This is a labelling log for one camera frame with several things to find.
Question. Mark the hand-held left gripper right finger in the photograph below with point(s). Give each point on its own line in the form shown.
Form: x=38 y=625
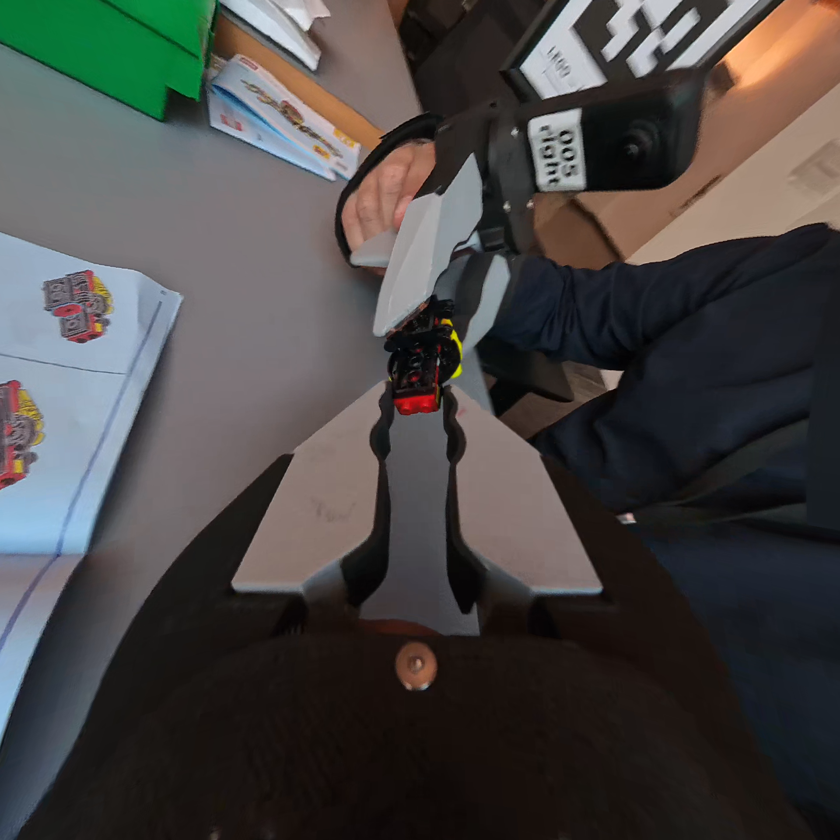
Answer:
x=518 y=518

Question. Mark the person's right forearm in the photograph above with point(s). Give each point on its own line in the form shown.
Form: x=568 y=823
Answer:
x=643 y=308

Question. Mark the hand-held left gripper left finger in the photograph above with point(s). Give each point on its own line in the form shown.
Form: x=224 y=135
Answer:
x=315 y=512

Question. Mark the person's dark clothing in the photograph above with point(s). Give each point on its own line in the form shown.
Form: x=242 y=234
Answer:
x=722 y=604

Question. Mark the tan cardboard box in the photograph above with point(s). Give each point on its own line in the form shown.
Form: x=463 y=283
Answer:
x=581 y=229

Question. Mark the open lego instruction booklet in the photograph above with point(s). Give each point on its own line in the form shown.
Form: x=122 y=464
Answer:
x=72 y=407

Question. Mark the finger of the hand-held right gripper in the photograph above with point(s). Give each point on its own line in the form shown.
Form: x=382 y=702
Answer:
x=495 y=289
x=426 y=249

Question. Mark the person's right hand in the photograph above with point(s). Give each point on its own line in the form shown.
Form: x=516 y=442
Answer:
x=384 y=197

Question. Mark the green box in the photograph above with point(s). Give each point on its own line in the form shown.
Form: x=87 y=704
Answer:
x=111 y=46

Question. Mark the brown cardboard box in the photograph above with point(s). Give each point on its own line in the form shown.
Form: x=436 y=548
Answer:
x=328 y=98

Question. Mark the black red yellow lego model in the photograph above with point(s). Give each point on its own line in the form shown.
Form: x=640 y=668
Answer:
x=420 y=387

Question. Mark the white papers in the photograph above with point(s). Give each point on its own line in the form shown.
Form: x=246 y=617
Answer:
x=282 y=26

